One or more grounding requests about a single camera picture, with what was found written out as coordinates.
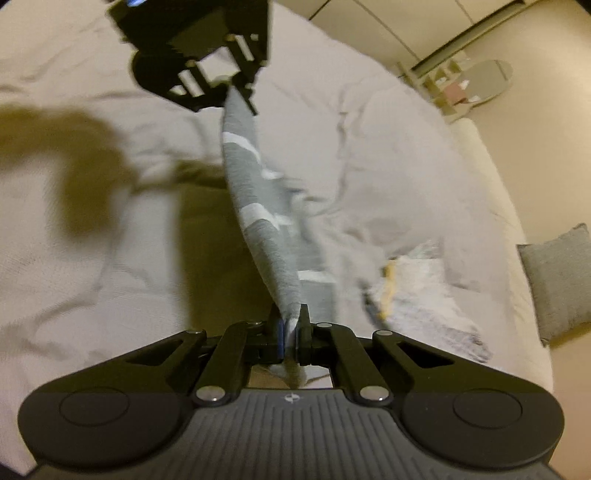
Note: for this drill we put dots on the cream mattress headboard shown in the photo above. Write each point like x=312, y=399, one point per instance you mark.
x=512, y=230

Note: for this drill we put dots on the small shelf organiser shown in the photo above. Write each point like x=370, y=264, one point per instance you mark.
x=445, y=86

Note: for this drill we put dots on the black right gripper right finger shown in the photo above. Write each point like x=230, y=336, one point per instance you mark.
x=336, y=348

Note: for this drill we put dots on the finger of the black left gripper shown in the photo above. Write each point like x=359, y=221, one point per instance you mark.
x=244, y=83
x=215, y=96

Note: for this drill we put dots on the grey knitted cushion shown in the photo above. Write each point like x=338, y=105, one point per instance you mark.
x=558, y=273

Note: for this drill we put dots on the white patterned folded garment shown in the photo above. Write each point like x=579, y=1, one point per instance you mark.
x=414, y=299

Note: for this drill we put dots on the oval mirror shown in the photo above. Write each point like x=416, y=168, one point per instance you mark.
x=486, y=80

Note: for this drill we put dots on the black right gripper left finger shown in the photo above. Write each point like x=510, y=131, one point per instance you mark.
x=242, y=346

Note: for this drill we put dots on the grey white striped shirt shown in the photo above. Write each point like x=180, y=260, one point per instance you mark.
x=273, y=217

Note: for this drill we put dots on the light grey bed sheet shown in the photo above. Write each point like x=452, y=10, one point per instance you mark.
x=116, y=228

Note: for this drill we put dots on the cream sliding wardrobe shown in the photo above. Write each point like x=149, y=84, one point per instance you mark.
x=350, y=34

